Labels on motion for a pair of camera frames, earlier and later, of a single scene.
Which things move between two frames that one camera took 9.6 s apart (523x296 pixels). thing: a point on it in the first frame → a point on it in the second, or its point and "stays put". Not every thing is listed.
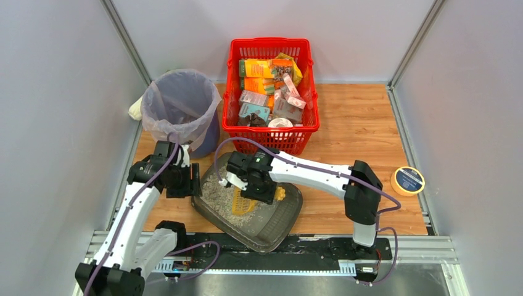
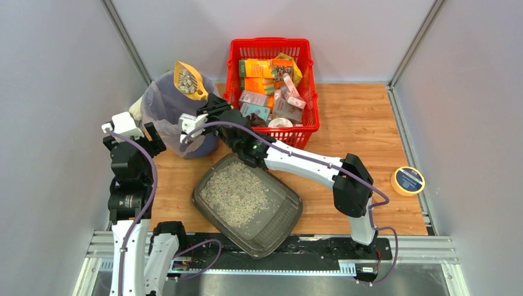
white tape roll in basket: x=279 y=122 stays put
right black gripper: x=256 y=194 → x=213 y=110
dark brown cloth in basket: x=252 y=119 stays put
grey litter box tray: x=248 y=224 stays put
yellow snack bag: x=296 y=71 stays put
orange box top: x=255 y=68 stays put
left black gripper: x=194 y=179 → x=153 y=136
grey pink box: x=254 y=98 stays put
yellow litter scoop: x=241 y=205 → x=200 y=91
